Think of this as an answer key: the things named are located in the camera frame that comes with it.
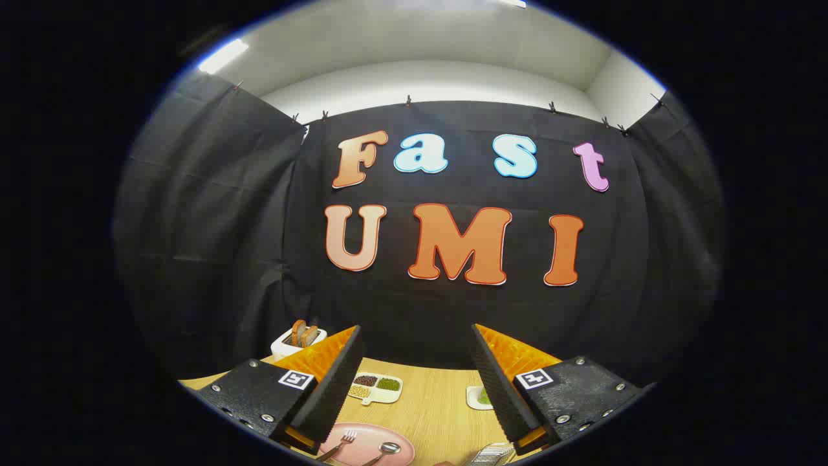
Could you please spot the perforated metal basket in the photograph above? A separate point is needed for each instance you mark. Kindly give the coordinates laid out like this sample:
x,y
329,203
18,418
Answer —
x,y
491,455

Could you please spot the white divided dish with beans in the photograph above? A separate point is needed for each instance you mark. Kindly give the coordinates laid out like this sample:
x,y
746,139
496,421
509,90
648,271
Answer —
x,y
378,395

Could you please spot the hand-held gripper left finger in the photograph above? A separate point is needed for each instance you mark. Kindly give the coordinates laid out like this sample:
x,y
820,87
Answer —
x,y
336,388

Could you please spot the toasted bread slice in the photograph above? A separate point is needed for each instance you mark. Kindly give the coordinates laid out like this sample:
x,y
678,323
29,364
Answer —
x,y
297,331
312,334

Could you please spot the white square coaster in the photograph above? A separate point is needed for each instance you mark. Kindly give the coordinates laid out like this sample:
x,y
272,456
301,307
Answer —
x,y
472,398

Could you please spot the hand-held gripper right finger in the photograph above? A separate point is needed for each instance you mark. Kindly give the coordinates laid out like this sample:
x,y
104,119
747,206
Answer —
x,y
498,388

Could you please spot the pink round plate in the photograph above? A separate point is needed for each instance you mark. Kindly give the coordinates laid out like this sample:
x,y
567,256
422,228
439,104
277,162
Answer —
x,y
369,437

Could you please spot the white toaster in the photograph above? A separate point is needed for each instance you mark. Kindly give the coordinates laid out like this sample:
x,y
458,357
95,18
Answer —
x,y
284,349

